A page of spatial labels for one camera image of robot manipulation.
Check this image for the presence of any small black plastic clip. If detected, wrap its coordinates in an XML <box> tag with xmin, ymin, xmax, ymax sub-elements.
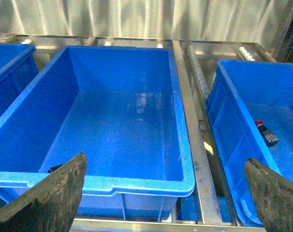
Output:
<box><xmin>47</xmin><ymin>164</ymin><xmax>63</xmax><ymax>174</ymax></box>

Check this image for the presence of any blue right plastic bin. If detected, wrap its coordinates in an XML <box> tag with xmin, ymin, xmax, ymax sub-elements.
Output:
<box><xmin>206</xmin><ymin>59</ymin><xmax>293</xmax><ymax>227</ymax></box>

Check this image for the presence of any blue left plastic bin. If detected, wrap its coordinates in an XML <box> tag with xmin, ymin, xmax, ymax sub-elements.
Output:
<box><xmin>0</xmin><ymin>43</ymin><xmax>38</xmax><ymax>116</ymax></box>

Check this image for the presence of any red mushroom push button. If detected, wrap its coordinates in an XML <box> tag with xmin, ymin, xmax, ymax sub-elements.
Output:
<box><xmin>255</xmin><ymin>120</ymin><xmax>280</xmax><ymax>147</ymax></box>

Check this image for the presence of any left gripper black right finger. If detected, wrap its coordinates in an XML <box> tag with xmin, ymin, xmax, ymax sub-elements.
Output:
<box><xmin>244</xmin><ymin>158</ymin><xmax>293</xmax><ymax>232</ymax></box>

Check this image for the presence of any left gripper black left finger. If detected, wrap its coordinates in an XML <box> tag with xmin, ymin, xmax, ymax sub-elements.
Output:
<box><xmin>0</xmin><ymin>153</ymin><xmax>87</xmax><ymax>232</ymax></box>

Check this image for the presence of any metal roller rack frame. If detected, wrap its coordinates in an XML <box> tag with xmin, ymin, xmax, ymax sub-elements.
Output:
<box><xmin>0</xmin><ymin>33</ymin><xmax>276</xmax><ymax>232</ymax></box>

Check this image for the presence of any blue plastic bin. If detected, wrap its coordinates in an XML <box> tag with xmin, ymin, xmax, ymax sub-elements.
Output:
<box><xmin>0</xmin><ymin>43</ymin><xmax>38</xmax><ymax>116</ymax></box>
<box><xmin>206</xmin><ymin>59</ymin><xmax>293</xmax><ymax>227</ymax></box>
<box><xmin>0</xmin><ymin>46</ymin><xmax>195</xmax><ymax>221</ymax></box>

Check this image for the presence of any blue middle plastic bin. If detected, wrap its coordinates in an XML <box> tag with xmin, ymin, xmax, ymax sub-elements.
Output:
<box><xmin>0</xmin><ymin>46</ymin><xmax>195</xmax><ymax>221</ymax></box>

